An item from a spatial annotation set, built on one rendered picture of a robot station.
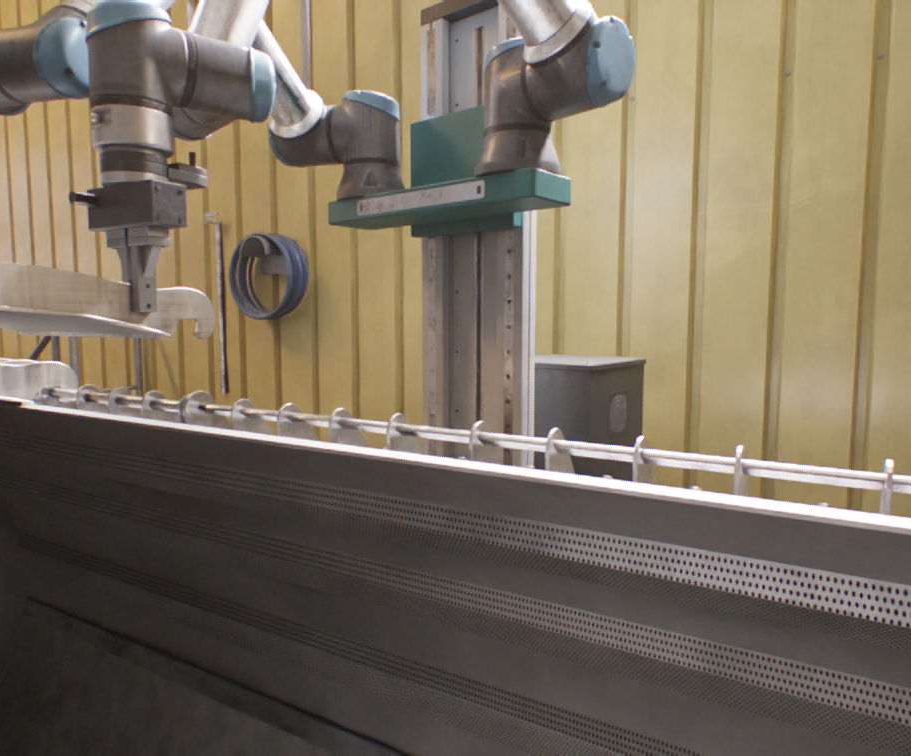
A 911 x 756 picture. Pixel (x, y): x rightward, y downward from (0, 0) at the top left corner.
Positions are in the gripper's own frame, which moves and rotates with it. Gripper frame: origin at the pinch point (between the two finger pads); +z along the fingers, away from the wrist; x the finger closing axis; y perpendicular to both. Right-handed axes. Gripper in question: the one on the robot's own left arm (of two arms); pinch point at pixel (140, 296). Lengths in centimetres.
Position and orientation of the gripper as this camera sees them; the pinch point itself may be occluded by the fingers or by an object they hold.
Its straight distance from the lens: 91.1
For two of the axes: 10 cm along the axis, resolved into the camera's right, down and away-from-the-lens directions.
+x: 8.6, 0.5, -5.1
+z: 0.0, 10.0, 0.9
